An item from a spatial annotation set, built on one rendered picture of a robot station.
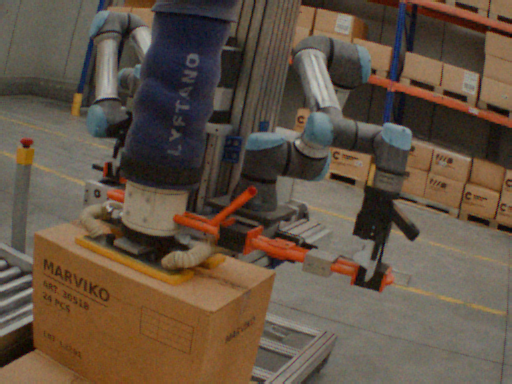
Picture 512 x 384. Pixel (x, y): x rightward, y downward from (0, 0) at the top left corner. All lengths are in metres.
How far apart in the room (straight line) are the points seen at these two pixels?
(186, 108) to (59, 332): 0.75
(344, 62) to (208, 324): 0.82
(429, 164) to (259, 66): 6.46
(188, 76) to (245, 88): 0.71
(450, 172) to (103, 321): 7.21
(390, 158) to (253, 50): 0.93
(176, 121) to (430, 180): 7.14
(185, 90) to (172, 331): 0.58
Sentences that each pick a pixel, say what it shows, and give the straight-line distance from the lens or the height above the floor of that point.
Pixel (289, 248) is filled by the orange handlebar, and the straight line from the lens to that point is 1.55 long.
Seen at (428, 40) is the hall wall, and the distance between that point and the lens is 9.94.
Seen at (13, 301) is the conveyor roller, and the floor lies 0.54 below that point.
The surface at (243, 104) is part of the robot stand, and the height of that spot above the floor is 1.33.
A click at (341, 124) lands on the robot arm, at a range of 1.47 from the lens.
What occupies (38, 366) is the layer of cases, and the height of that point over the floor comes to 0.54.
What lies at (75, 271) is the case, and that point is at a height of 0.89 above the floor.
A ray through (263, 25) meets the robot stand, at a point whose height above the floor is 1.63.
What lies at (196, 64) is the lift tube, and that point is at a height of 1.47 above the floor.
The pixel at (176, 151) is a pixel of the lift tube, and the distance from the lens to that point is 1.56.
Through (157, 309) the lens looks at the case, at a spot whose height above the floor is 0.89.
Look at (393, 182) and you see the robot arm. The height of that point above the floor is 1.30.
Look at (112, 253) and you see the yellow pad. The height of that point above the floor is 0.96.
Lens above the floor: 1.52
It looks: 12 degrees down
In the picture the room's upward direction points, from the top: 11 degrees clockwise
